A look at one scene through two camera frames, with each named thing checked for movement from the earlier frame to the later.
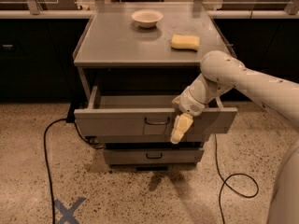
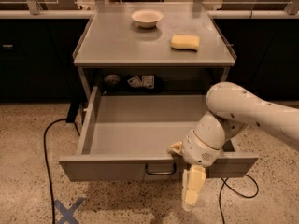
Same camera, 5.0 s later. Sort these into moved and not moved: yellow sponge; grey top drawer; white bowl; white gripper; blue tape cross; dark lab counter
Moved: white gripper; grey top drawer
Not moved: dark lab counter; blue tape cross; yellow sponge; white bowl
